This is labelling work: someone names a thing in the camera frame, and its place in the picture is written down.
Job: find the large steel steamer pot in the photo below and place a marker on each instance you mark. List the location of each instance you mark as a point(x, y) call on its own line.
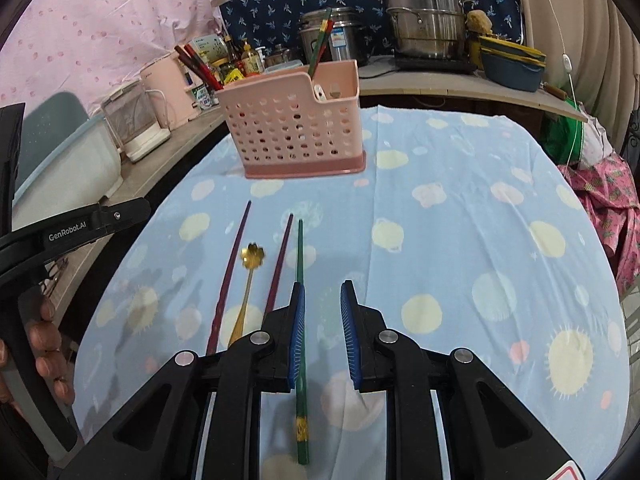
point(425, 15)

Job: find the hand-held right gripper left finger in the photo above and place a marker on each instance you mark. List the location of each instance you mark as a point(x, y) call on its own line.
point(297, 340)

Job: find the pink electric kettle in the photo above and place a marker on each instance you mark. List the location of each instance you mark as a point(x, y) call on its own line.
point(167, 85)

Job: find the yellow packet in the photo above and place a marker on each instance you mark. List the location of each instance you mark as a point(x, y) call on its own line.
point(232, 76)

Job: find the white-labelled jar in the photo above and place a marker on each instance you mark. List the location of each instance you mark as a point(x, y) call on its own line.
point(201, 97)

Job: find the navy printed cloth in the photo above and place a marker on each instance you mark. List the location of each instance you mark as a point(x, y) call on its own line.
point(280, 0)

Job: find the gold flower spoon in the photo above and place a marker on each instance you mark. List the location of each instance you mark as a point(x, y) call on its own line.
point(252, 256)

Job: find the person's left hand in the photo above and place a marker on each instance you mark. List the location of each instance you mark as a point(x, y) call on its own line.
point(47, 345)

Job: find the steel rice cooker pot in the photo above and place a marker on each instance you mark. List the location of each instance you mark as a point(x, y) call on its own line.
point(345, 35)

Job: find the teal perforated plastic lid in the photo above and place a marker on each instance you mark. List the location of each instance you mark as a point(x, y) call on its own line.
point(50, 120)

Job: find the white ceramic spoon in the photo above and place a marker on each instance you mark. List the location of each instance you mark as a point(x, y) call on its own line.
point(320, 91)

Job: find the pink dotted curtain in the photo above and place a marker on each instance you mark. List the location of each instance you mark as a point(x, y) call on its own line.
point(100, 20)

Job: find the red chopstick gold band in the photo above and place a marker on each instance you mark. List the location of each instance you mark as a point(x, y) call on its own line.
point(320, 42)

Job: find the small steel pot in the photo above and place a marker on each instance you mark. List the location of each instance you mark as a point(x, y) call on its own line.
point(279, 56)

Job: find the green chopstick gold band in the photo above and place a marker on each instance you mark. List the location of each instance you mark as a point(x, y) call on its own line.
point(301, 410)

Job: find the white glass kettle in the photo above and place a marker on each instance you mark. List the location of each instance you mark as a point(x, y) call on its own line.
point(135, 120)

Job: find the yellow oil bottle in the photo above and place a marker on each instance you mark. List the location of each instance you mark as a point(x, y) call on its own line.
point(252, 60)

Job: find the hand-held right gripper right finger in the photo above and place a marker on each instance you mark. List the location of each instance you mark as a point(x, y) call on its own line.
point(349, 340)

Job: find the light wooden board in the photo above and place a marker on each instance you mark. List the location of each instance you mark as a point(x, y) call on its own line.
point(450, 87)

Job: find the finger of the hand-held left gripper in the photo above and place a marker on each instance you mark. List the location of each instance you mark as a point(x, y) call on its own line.
point(125, 215)

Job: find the bright red chopstick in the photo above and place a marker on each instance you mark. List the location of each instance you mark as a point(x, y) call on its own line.
point(202, 65)

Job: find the beige curtain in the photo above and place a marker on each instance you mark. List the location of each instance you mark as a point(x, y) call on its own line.
point(585, 20)

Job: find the dark maroon chopstick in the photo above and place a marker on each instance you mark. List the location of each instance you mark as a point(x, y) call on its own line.
point(210, 77)

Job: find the yellow sponge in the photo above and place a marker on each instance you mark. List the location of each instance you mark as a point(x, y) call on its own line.
point(479, 22)

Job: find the blue dotted tablecloth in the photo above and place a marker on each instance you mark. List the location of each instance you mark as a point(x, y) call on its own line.
point(450, 235)

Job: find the wooden rolling pin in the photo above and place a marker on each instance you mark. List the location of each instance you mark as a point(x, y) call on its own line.
point(555, 91)

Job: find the dark sauce bottle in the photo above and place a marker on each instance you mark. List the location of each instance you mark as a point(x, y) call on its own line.
point(232, 50)

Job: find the blue bowl yellow rim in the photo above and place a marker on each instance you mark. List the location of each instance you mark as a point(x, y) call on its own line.
point(510, 50)
point(512, 77)

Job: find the white tub blue rim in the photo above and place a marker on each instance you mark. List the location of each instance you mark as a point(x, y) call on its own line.
point(75, 160)

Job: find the black induction cooker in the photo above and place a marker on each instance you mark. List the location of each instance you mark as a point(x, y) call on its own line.
point(435, 65)

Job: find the maroon wavy chopstick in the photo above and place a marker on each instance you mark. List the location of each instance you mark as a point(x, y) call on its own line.
point(279, 260)

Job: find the pink perforated utensil basket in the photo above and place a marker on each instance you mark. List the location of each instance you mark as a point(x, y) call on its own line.
point(280, 125)

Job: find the green basin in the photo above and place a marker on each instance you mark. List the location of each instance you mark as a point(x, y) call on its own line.
point(560, 135)

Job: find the grey wood-grain counter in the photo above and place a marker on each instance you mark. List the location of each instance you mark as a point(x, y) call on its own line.
point(165, 160)

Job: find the black iron railing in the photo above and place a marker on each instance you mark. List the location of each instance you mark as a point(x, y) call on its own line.
point(631, 142)

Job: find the pink floral cloth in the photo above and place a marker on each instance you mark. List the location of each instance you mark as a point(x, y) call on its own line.
point(605, 200)

